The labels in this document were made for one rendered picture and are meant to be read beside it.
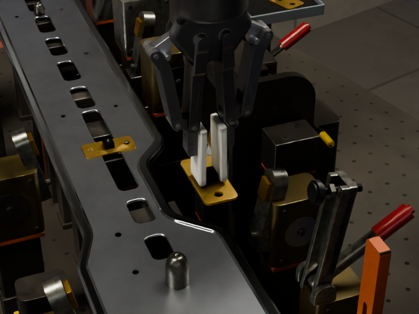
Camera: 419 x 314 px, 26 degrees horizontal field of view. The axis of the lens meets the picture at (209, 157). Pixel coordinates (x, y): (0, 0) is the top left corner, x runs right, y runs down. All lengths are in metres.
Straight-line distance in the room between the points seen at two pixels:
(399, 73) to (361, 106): 1.60
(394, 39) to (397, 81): 0.36
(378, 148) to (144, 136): 0.69
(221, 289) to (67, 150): 0.41
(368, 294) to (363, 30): 3.11
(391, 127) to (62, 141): 0.88
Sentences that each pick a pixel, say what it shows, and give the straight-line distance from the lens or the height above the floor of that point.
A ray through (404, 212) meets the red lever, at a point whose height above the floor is 1.15.
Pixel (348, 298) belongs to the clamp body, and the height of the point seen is 1.05.
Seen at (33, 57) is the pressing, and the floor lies 1.00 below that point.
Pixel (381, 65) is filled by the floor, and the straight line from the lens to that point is 3.82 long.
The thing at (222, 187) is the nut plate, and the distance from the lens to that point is 0.97.
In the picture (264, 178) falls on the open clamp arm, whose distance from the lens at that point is 1.25.
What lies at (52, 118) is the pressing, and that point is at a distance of 1.58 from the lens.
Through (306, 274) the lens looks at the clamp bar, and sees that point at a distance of 1.15.
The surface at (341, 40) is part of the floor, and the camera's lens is 3.99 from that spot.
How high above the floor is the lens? 1.84
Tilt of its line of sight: 35 degrees down
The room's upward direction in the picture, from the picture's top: straight up
